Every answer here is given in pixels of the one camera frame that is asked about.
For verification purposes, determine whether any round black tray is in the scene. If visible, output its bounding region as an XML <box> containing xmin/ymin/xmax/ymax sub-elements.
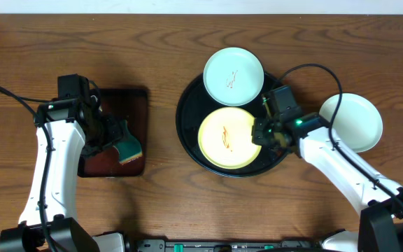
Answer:
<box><xmin>176</xmin><ymin>74</ymin><xmax>289</xmax><ymax>178</ymax></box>

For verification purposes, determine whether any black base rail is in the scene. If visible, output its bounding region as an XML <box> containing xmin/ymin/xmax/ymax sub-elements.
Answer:
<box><xmin>92</xmin><ymin>230</ymin><xmax>360</xmax><ymax>252</ymax></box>

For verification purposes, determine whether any green yellow scrub sponge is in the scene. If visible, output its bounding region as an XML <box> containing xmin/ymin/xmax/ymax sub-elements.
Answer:
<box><xmin>113</xmin><ymin>120</ymin><xmax>143</xmax><ymax>165</ymax></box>

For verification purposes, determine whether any dark red square tray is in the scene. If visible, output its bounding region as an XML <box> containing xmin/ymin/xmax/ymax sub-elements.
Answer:
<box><xmin>78</xmin><ymin>88</ymin><xmax>148</xmax><ymax>178</ymax></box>

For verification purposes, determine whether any yellow plate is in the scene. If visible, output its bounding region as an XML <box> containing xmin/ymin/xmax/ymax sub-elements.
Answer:
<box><xmin>197</xmin><ymin>106</ymin><xmax>262</xmax><ymax>170</ymax></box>

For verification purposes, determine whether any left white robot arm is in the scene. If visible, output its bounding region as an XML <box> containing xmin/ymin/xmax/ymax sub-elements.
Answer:
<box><xmin>0</xmin><ymin>101</ymin><xmax>126</xmax><ymax>251</ymax></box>

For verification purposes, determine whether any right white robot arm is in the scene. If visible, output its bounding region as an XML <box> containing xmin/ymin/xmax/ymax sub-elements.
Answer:
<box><xmin>252</xmin><ymin>113</ymin><xmax>403</xmax><ymax>251</ymax></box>

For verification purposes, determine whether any light blue plate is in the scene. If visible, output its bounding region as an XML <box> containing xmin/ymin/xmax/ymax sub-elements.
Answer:
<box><xmin>333</xmin><ymin>93</ymin><xmax>383</xmax><ymax>153</ymax></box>
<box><xmin>203</xmin><ymin>47</ymin><xmax>264</xmax><ymax>106</ymax></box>

